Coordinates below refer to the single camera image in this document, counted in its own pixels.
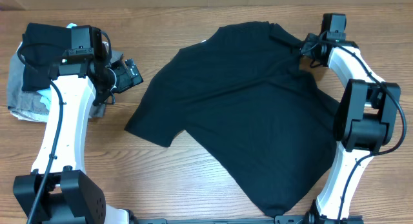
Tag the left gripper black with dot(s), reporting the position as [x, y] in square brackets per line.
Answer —
[126, 80]

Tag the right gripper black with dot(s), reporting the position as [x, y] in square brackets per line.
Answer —
[304, 48]

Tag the black t-shirt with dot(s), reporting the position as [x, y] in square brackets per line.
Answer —
[242, 95]

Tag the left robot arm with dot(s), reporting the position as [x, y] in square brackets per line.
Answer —
[78, 65]

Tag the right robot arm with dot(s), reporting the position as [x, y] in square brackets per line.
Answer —
[369, 121]

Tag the folded black garment on pile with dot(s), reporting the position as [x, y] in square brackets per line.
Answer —
[44, 44]

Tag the folded grey trousers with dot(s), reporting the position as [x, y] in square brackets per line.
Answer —
[17, 100]

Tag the folded white mesh garment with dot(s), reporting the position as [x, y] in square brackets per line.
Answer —
[30, 116]

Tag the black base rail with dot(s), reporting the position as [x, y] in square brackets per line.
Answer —
[277, 220]

